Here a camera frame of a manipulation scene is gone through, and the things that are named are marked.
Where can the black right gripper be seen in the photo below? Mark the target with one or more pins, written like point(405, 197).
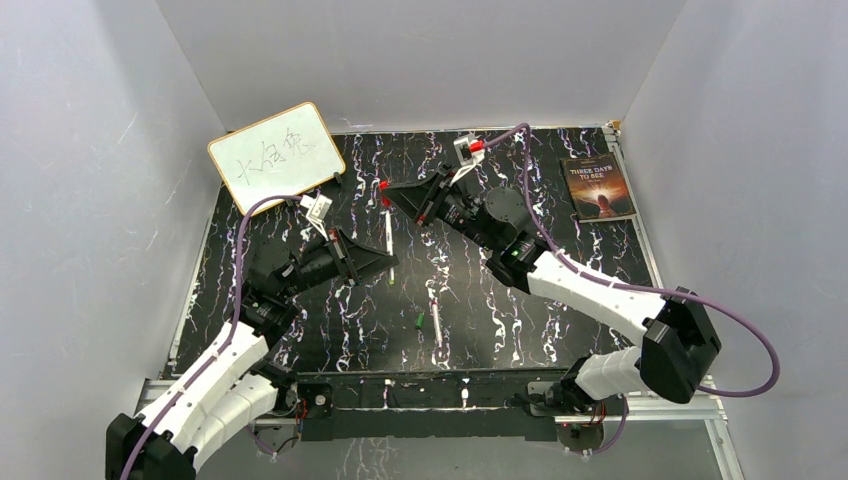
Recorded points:
point(423, 199)

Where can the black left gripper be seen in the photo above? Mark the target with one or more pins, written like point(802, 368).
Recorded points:
point(360, 262)

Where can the white marker pen yellow end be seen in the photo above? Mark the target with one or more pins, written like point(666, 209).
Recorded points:
point(389, 243)

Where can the red pen cap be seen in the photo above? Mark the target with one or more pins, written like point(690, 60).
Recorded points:
point(384, 200)

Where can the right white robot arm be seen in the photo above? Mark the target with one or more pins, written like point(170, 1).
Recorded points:
point(673, 342)

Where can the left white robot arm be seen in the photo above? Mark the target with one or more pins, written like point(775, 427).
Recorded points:
point(231, 383)

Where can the white pen red tip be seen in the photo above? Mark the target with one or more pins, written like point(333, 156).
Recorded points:
point(434, 309)

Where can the dark paperback book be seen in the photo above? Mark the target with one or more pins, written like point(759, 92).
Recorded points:
point(598, 188)

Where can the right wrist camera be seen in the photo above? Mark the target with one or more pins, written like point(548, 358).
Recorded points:
point(470, 152)

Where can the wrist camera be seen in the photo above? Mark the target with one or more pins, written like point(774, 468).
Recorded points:
point(316, 209)
point(470, 152)

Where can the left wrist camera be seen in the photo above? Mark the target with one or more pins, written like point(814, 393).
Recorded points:
point(316, 209)

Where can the small whiteboard wooden frame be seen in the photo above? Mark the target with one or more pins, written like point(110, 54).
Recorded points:
point(288, 153)

